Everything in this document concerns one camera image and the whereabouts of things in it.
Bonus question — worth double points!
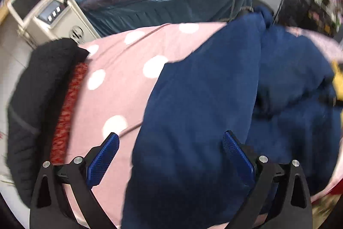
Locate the red plastic bin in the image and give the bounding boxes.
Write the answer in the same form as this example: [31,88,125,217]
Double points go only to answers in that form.
[311,181,342,203]

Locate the black sweater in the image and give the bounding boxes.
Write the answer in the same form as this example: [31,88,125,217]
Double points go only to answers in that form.
[6,38,88,207]

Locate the yellow garment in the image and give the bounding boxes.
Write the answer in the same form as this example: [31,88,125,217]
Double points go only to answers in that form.
[331,61,343,107]

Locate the red knit garment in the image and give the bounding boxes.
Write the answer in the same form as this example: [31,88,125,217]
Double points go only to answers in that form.
[50,63,88,165]

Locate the navy blue jacket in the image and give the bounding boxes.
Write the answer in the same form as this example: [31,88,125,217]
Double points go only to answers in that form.
[122,8,341,228]

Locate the black storage rack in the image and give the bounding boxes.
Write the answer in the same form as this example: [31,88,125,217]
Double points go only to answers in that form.
[274,0,342,42]

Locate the beige machine with screen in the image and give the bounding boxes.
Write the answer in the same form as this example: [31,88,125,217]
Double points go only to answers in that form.
[6,0,100,48]

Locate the pink polka dot bedsheet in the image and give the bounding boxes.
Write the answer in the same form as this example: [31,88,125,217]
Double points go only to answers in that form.
[68,23,342,226]

